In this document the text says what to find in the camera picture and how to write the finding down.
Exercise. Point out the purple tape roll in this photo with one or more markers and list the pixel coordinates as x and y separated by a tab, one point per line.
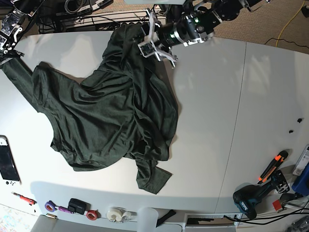
50	206

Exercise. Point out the red tape roll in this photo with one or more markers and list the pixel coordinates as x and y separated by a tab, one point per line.
92	215

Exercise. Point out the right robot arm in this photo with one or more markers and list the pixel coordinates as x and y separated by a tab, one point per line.
11	27

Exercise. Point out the blue box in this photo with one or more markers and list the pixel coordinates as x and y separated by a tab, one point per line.
301	183

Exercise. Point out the red square tag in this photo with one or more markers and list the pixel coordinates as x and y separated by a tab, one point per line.
277	204

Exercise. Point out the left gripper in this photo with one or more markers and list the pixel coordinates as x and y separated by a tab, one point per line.
154	31

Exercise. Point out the red screwdriver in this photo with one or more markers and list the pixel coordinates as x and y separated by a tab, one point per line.
28	200

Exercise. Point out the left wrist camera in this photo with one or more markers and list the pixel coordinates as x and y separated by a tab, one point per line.
147	48

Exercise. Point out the white tape dispenser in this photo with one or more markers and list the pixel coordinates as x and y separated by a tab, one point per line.
119	215

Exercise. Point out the black action camera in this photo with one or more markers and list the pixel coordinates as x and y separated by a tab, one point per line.
78	206

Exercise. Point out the teal black power drill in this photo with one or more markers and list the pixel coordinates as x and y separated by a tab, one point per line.
249	196

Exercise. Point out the white handheld game console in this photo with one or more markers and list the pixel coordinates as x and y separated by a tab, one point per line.
8	170

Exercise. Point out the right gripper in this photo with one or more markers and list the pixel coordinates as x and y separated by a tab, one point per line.
7	56

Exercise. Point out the dark green t-shirt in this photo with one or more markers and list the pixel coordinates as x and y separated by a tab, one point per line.
122	110

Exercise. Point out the orange black utility knife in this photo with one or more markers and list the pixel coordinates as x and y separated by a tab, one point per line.
273	165

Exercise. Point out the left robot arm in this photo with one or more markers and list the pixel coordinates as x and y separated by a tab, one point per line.
187	24

